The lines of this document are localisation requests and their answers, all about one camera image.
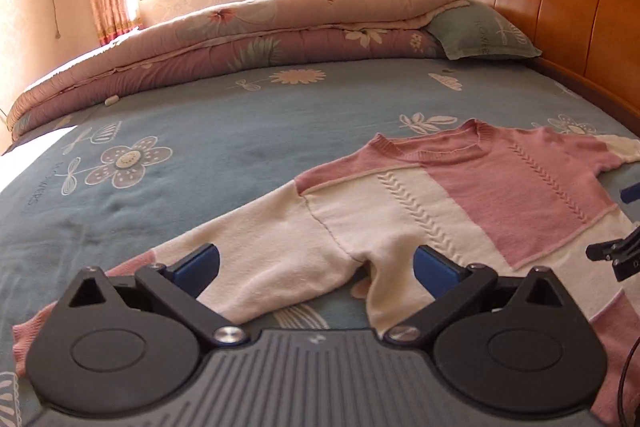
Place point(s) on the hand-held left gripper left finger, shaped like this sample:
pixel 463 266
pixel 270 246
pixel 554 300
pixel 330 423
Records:
pixel 197 269

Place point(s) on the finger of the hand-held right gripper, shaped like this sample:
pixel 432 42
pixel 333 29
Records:
pixel 631 196
pixel 602 252

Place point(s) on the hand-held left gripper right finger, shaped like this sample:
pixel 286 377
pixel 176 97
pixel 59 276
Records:
pixel 435 272

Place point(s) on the pink and cream knit sweater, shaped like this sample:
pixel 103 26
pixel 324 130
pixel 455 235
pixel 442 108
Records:
pixel 400 207

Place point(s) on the blue floral bed sheet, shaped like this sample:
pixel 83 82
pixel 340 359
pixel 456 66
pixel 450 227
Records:
pixel 225 122

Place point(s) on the blue-green printed pillow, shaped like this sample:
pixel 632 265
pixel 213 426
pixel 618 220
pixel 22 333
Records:
pixel 480 32

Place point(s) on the pink floral quilt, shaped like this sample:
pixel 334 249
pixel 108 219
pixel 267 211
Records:
pixel 250 37

